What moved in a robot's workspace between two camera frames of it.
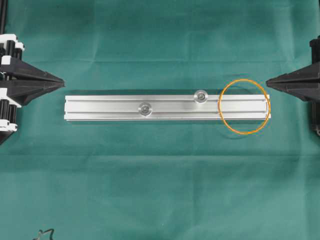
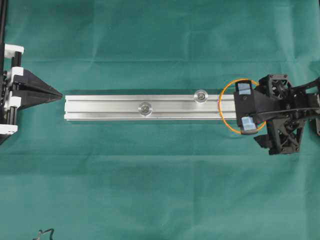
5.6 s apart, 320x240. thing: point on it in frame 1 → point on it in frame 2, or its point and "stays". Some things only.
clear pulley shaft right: x=200 y=96 stays
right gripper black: x=304 y=82 → x=274 y=100
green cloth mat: x=173 y=179 stays
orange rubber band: x=219 y=109 stays
